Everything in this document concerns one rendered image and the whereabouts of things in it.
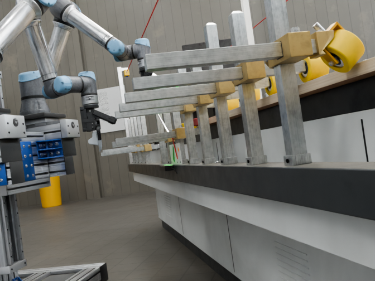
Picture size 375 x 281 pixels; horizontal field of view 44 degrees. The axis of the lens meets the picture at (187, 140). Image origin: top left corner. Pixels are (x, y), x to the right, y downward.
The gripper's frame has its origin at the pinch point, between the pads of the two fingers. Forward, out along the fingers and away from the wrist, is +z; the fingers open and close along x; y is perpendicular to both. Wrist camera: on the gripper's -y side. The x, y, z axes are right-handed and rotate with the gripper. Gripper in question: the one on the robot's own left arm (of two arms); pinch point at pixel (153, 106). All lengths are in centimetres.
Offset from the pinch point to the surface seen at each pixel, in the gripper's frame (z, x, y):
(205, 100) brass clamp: 8, 18, -72
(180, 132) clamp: 16.3, 1.6, -25.3
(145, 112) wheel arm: 7.3, 25.7, -39.4
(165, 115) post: 5.1, -9.4, 5.0
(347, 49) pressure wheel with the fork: 9, 33, -146
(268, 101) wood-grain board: 13, 12, -97
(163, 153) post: 25.1, -18.8, 29.3
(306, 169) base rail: 32, 48, -144
